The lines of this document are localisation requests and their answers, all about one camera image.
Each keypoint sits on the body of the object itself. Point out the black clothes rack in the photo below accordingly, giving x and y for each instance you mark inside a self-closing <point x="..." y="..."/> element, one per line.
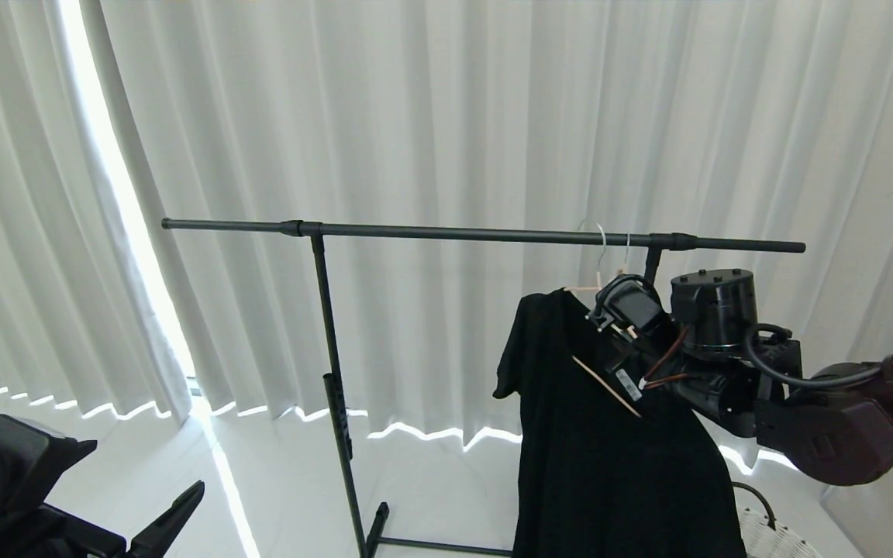
<point x="454" y="232"/>

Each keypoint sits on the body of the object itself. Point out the black t-shirt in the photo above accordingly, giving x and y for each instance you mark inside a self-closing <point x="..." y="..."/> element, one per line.
<point x="609" y="480"/>

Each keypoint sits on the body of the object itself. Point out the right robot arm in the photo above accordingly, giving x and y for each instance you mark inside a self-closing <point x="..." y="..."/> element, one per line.
<point x="842" y="434"/>

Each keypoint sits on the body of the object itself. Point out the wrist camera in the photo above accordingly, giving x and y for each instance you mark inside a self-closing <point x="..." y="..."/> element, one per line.
<point x="632" y="306"/>
<point x="12" y="465"/>

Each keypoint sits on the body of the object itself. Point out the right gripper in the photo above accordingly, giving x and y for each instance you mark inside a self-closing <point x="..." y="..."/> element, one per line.
<point x="652" y="364"/>

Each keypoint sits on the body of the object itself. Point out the white curtain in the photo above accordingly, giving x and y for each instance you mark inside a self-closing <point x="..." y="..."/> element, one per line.
<point x="446" y="116"/>

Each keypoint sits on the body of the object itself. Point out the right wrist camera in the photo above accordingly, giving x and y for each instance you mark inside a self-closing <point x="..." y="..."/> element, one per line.
<point x="632" y="306"/>

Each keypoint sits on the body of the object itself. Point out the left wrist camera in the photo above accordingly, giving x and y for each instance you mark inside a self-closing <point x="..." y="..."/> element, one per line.
<point x="12" y="465"/>

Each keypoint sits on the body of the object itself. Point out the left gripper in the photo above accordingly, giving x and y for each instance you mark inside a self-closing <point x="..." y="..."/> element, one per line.
<point x="67" y="536"/>

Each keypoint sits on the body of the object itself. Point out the white laundry basket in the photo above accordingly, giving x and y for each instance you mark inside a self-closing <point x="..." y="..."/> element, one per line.
<point x="776" y="541"/>

